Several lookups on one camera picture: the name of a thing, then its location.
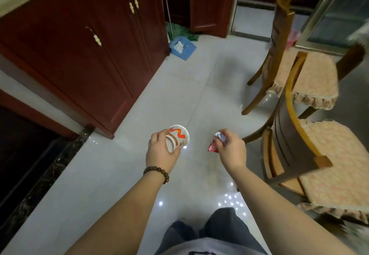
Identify person's right hand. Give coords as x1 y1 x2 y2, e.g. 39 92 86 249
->
213 128 248 172

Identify wooden chair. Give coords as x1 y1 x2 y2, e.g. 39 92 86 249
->
241 0 317 120
242 51 334 198

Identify person's left forearm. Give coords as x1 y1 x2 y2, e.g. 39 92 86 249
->
65 171 173 255

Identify white wrapper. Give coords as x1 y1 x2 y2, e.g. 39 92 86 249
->
207 131 228 153

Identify person's left hand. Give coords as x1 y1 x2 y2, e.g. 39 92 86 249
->
145 129 183 175

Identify brown bead bracelet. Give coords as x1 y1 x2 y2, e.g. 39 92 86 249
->
143 166 170 185

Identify red plastic waste basket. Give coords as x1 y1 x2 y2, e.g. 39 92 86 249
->
285 29 302 50

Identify grey shirt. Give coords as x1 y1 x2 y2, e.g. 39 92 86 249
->
155 237 270 255

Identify blue jeans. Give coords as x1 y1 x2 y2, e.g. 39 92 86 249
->
161 207 267 255

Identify metal mop pole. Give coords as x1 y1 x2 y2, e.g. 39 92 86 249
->
159 0 175 40

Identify gold framed glass sliding door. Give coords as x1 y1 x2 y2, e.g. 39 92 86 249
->
294 0 369 56

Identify blue dustpan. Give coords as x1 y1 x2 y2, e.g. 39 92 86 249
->
169 35 197 61

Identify red paper cup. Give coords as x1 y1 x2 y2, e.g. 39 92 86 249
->
166 124 190 153

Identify person's right forearm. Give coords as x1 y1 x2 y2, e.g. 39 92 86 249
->
230 167 358 255

